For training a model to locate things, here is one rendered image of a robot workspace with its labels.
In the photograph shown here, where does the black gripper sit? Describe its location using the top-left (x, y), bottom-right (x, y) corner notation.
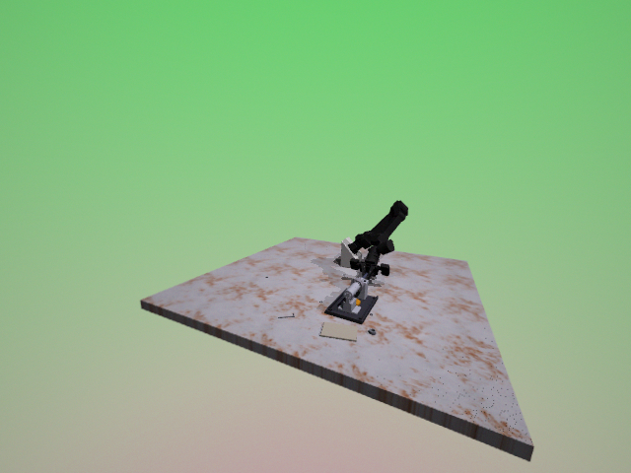
top-left (350, 252), bottom-right (389, 280)

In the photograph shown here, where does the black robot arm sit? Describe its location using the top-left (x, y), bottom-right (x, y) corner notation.
top-left (347, 200), bottom-right (408, 258)

